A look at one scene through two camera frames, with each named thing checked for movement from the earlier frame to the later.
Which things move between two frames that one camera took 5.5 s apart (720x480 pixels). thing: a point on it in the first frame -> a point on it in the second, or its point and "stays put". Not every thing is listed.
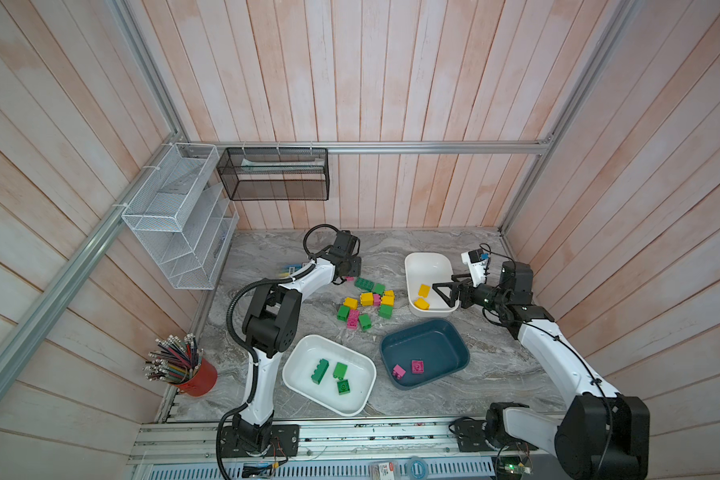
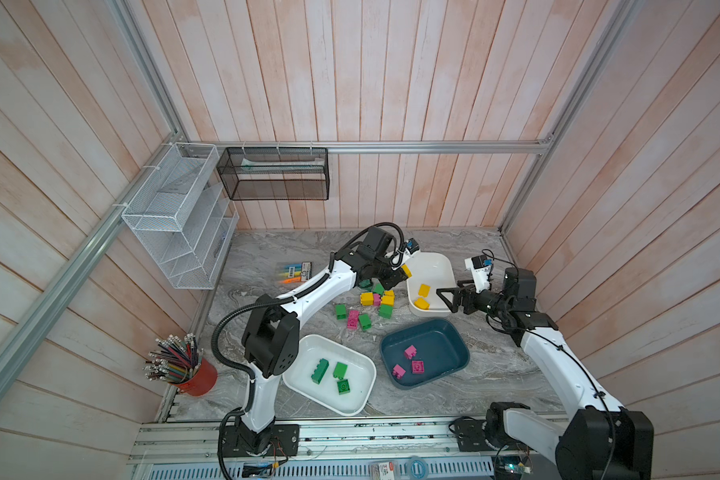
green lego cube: (340, 370) stays put
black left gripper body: (353, 267) -> (383, 272)
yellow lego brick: (422, 304) stays put
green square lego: (343, 387) stays put
